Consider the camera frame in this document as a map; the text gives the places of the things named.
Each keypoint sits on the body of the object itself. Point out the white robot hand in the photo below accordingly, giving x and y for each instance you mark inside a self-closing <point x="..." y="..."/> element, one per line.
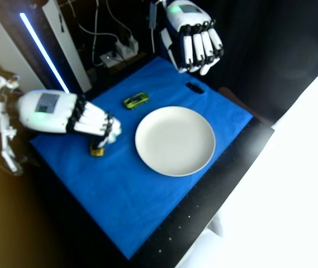
<point x="186" y="14"/>
<point x="47" y="111"/>

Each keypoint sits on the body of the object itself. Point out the yellow toy car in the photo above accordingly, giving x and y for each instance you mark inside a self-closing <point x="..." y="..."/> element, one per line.
<point x="97" y="151"/>

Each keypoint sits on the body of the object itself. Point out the green toy car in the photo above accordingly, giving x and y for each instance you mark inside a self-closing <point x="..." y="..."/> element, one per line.
<point x="136" y="100"/>

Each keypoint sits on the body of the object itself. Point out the white round plate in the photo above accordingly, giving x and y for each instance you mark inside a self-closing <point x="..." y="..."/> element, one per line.
<point x="175" y="139"/>

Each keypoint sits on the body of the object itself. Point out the blue-white light strip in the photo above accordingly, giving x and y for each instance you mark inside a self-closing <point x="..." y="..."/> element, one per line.
<point x="40" y="47"/>

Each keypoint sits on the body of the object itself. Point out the white plug adapter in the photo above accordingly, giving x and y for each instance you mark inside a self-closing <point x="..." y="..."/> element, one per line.
<point x="128" y="47"/>

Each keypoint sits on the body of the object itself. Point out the white column cabinet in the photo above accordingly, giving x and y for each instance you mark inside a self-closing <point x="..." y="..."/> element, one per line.
<point x="63" y="42"/>

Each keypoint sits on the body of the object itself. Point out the grey power strip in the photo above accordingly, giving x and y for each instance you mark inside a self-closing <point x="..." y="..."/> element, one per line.
<point x="109" y="59"/>

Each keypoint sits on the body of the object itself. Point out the black backdrop curtain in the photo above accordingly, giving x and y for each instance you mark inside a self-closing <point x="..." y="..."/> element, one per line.
<point x="273" y="56"/>

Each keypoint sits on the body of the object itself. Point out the blue cloth bag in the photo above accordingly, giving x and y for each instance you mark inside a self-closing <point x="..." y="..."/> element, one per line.
<point x="125" y="201"/>

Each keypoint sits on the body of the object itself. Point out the white backdrop cloth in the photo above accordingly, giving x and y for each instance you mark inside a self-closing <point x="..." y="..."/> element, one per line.
<point x="287" y="195"/>

